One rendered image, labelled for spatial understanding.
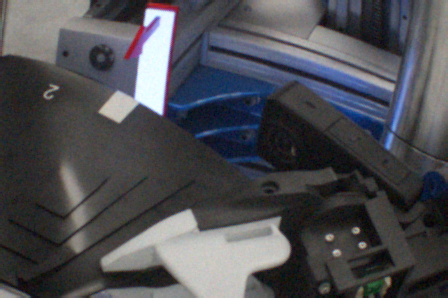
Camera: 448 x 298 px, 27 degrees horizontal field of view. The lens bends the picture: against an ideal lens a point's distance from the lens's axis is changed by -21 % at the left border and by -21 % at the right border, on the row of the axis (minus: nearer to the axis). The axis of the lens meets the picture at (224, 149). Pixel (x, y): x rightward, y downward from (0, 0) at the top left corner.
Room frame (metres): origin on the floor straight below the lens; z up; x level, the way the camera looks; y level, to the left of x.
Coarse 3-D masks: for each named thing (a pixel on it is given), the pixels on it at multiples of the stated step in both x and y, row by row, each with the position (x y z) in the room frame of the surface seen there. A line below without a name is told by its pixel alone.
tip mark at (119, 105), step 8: (112, 96) 0.56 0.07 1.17; (120, 96) 0.56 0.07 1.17; (128, 96) 0.56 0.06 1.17; (112, 104) 0.55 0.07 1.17; (120, 104) 0.55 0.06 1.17; (128, 104) 0.55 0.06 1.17; (136, 104) 0.56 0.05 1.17; (104, 112) 0.54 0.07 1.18; (112, 112) 0.54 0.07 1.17; (120, 112) 0.54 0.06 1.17; (128, 112) 0.55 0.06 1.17; (120, 120) 0.53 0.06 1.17
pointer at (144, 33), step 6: (156, 18) 0.65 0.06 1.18; (150, 24) 0.64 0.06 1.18; (156, 24) 0.64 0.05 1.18; (138, 30) 0.62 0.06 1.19; (144, 30) 0.62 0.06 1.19; (150, 30) 0.63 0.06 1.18; (138, 36) 0.61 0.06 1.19; (144, 36) 0.62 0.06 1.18; (150, 36) 0.63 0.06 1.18; (132, 42) 0.61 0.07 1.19; (138, 42) 0.61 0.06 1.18; (144, 42) 0.62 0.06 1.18; (132, 48) 0.60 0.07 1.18; (138, 48) 0.61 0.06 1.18; (126, 54) 0.60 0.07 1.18; (132, 54) 0.60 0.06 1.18; (138, 54) 0.61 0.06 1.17
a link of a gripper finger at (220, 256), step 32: (160, 224) 0.40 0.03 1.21; (192, 224) 0.40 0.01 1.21; (256, 224) 0.41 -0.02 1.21; (128, 256) 0.39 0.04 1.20; (160, 256) 0.39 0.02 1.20; (192, 256) 0.39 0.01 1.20; (224, 256) 0.39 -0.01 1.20; (256, 256) 0.40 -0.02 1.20; (192, 288) 0.37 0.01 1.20; (224, 288) 0.37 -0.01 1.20
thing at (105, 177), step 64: (0, 64) 0.57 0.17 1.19; (0, 128) 0.49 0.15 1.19; (64, 128) 0.51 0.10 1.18; (128, 128) 0.53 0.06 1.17; (0, 192) 0.43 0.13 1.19; (64, 192) 0.44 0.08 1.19; (128, 192) 0.47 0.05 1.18; (192, 192) 0.49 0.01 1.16; (0, 256) 0.37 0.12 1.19; (64, 256) 0.38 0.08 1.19
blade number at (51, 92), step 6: (42, 84) 0.55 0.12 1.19; (48, 84) 0.55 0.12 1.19; (54, 84) 0.55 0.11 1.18; (60, 84) 0.55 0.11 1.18; (42, 90) 0.54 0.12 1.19; (48, 90) 0.55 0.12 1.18; (54, 90) 0.55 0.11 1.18; (60, 90) 0.55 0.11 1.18; (36, 96) 0.54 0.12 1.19; (42, 96) 0.54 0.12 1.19; (48, 96) 0.54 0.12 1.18; (54, 96) 0.54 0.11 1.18; (60, 96) 0.54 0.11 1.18; (48, 102) 0.53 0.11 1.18; (54, 102) 0.53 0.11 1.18
